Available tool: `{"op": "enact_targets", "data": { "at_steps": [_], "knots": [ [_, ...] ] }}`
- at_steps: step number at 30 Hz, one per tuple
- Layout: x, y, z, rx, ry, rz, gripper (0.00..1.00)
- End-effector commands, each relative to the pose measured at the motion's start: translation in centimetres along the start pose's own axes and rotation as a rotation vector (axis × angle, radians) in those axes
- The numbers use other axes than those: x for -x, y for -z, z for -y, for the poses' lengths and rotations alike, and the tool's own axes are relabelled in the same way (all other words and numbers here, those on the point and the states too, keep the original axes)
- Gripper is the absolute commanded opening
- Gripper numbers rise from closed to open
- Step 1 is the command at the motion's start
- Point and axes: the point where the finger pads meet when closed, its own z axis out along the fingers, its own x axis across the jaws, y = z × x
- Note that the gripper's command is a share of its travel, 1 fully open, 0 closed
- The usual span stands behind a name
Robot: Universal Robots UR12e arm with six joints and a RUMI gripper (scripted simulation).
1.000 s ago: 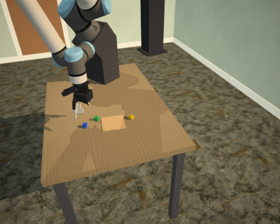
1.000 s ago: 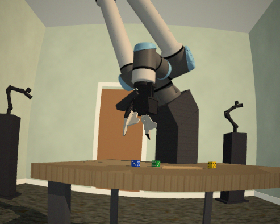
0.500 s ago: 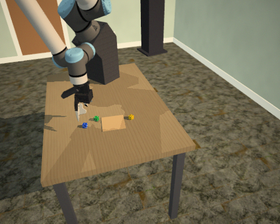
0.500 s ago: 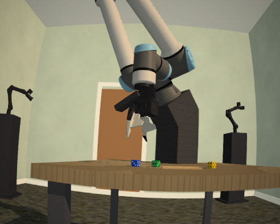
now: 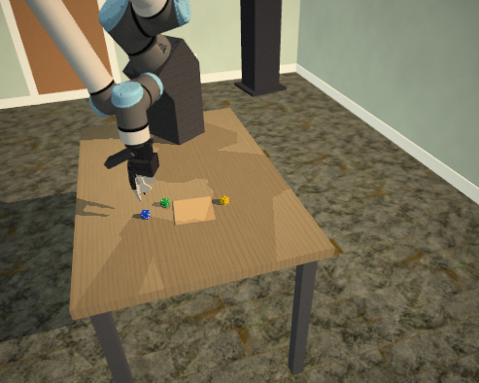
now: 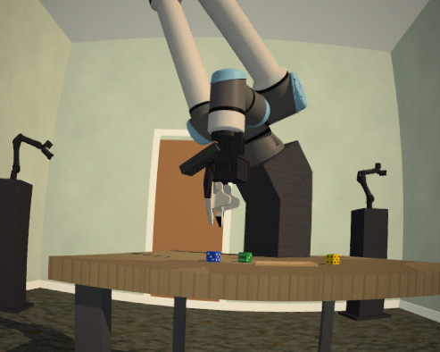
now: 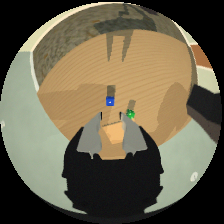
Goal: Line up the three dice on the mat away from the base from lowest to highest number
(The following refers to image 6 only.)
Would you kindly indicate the yellow die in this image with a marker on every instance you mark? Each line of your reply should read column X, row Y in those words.
column 332, row 259

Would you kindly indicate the blue die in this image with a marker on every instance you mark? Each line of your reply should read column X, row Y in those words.
column 212, row 256

